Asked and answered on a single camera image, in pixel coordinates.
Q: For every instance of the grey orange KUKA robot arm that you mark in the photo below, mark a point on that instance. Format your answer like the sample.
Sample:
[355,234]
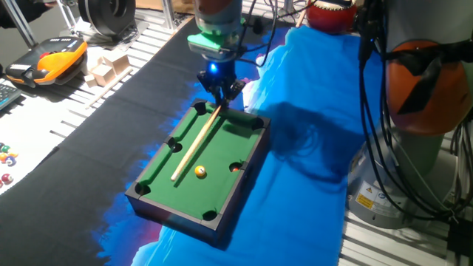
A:
[421,22]

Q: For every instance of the silver handheld control device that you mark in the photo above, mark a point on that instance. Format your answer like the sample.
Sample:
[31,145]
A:
[68,16]

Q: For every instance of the mini green pool table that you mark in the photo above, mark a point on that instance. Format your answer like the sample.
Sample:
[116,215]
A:
[207,192]

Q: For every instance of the black sleeved forearm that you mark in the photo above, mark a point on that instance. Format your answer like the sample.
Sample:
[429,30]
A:
[16,13]

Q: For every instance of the small wooden block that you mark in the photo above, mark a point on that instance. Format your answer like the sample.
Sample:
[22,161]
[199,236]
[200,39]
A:
[90,80]

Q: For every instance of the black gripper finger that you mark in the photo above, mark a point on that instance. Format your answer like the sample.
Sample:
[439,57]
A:
[218,98]
[229,99]

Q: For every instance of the gloved person hand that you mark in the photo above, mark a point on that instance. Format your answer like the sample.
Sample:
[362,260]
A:
[47,3]

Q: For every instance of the yellow striped pool ball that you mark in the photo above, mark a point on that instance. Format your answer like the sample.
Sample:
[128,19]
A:
[13,153]

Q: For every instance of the thin wooden stick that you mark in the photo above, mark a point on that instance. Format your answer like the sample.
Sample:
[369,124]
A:
[109,87]

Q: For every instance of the slanted aluminium frame post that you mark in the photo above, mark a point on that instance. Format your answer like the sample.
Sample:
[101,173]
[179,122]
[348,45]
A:
[20,24]

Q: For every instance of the wooden drumstick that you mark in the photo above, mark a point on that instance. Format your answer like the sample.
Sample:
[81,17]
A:
[301,17]

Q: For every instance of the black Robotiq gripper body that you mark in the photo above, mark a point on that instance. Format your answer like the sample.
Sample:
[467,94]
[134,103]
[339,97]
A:
[220,77]

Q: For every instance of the blue and black cloth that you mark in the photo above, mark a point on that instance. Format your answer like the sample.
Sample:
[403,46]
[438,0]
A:
[74,184]

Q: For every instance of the green pool ball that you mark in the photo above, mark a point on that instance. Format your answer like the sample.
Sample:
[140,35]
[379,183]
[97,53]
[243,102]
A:
[5,148]

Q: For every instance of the black computer keyboard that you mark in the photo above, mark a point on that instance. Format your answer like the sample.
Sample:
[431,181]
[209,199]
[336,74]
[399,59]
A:
[6,95]

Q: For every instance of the medium wooden cube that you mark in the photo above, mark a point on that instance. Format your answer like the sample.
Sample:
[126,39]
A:
[103,75]

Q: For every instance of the red drum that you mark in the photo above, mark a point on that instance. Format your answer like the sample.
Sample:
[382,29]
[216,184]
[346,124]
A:
[330,18]

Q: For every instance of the aluminium frame bar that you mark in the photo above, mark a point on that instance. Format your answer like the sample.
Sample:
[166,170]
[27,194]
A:
[289,5]

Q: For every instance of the purple pool ball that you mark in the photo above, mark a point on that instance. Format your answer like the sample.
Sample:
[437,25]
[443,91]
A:
[10,161]

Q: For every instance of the silver fan base plate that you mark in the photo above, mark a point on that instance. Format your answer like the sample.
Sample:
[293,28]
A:
[138,33]

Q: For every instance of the orange black teach pendant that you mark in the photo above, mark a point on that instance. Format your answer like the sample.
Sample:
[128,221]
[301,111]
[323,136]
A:
[55,63]

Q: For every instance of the large wooden cube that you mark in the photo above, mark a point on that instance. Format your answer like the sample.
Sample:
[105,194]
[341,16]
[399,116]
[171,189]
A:
[117,63]

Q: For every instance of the flat wooden block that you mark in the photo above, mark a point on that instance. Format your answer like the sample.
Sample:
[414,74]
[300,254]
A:
[100,61]

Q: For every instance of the orange pool ball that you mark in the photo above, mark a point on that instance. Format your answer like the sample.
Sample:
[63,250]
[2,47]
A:
[3,157]

